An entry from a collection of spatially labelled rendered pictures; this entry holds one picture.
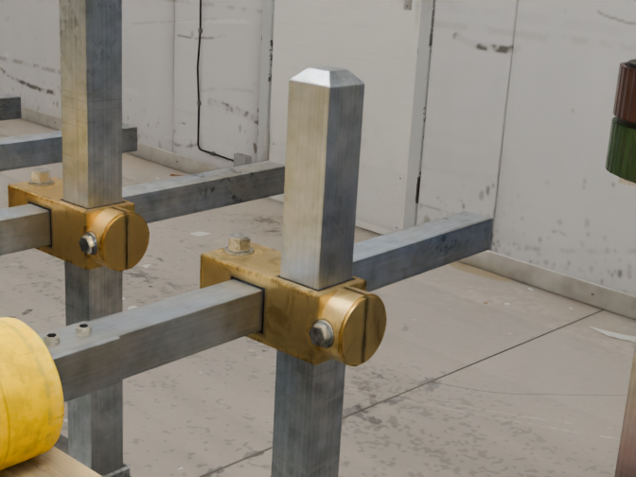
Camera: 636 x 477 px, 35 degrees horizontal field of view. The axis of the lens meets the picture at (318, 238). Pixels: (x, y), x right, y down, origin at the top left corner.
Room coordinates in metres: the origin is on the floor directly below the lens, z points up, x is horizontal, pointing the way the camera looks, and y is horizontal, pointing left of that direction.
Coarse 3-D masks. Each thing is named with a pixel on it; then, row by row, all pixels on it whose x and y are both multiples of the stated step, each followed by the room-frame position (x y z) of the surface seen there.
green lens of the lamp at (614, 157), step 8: (616, 120) 0.45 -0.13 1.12; (616, 128) 0.44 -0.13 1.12; (624, 128) 0.43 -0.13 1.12; (632, 128) 0.43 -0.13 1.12; (616, 136) 0.44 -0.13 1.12; (624, 136) 0.43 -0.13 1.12; (632, 136) 0.43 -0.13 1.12; (616, 144) 0.44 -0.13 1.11; (624, 144) 0.43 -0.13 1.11; (632, 144) 0.43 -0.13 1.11; (608, 152) 0.45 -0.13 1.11; (616, 152) 0.44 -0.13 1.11; (624, 152) 0.43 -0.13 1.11; (632, 152) 0.43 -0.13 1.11; (608, 160) 0.45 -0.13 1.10; (616, 160) 0.44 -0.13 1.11; (624, 160) 0.43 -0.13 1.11; (632, 160) 0.43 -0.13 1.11; (608, 168) 0.44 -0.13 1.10; (616, 168) 0.43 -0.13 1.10; (624, 168) 0.43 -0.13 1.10; (632, 168) 0.43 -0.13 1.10; (624, 176) 0.43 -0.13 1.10; (632, 176) 0.43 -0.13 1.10
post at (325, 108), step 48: (336, 96) 0.62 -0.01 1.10; (288, 144) 0.64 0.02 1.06; (336, 144) 0.63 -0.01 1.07; (288, 192) 0.64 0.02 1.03; (336, 192) 0.63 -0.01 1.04; (288, 240) 0.64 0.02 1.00; (336, 240) 0.63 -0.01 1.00; (288, 384) 0.63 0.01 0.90; (336, 384) 0.64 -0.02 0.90; (288, 432) 0.63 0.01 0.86; (336, 432) 0.64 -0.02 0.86
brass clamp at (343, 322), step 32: (224, 256) 0.68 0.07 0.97; (256, 256) 0.68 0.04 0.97; (288, 288) 0.62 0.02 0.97; (352, 288) 0.63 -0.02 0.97; (288, 320) 0.62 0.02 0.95; (320, 320) 0.61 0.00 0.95; (352, 320) 0.60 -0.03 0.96; (384, 320) 0.63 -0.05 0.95; (288, 352) 0.62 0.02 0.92; (320, 352) 0.61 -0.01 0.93; (352, 352) 0.60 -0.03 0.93
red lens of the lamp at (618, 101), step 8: (624, 64) 0.45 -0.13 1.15; (624, 72) 0.44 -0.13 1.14; (632, 72) 0.43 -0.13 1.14; (624, 80) 0.44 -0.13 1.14; (632, 80) 0.43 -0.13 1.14; (616, 88) 0.45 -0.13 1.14; (624, 88) 0.44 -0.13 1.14; (632, 88) 0.43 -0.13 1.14; (616, 96) 0.45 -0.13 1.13; (624, 96) 0.44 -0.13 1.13; (632, 96) 0.43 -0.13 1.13; (616, 104) 0.44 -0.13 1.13; (624, 104) 0.44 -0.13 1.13; (632, 104) 0.43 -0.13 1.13; (616, 112) 0.44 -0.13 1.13; (624, 112) 0.44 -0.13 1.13; (632, 112) 0.43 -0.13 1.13; (632, 120) 0.43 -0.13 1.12
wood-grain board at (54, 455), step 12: (36, 456) 0.51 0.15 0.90; (48, 456) 0.51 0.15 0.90; (60, 456) 0.51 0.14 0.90; (12, 468) 0.49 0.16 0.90; (24, 468) 0.49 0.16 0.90; (36, 468) 0.49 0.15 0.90; (48, 468) 0.49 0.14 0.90; (60, 468) 0.49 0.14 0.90; (72, 468) 0.50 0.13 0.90; (84, 468) 0.50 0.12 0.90
